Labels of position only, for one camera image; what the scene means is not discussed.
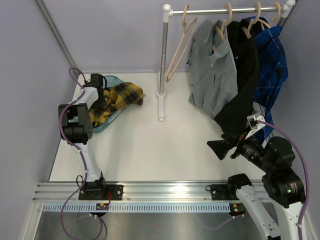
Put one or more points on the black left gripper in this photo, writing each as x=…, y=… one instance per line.
x=102, y=103

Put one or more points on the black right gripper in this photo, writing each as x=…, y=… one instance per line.
x=221, y=147

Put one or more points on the yellow plaid shirt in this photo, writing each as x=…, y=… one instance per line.
x=114, y=99

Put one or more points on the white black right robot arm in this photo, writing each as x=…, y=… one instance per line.
x=281, y=183

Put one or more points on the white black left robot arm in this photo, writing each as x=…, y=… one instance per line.
x=76, y=129

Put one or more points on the black shirt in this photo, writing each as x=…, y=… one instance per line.
x=233, y=116

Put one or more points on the grey shirt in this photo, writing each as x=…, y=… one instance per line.
x=212, y=69

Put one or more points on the blue plaid shirt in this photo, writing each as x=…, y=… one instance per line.
x=273, y=68

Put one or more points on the wooden hanger of grey shirt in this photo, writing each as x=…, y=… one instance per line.
x=221, y=30

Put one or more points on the wooden hanger of black shirt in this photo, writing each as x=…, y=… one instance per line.
x=247, y=30

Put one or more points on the teal plastic tub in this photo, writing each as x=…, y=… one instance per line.
x=112, y=81

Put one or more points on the white metal clothes rack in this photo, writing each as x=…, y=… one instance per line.
x=283, y=12

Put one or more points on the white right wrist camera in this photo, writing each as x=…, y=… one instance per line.
x=256, y=123

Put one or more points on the aluminium mounting rail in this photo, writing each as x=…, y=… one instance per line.
x=134, y=191

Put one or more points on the white slotted cable duct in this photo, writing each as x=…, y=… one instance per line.
x=117, y=207

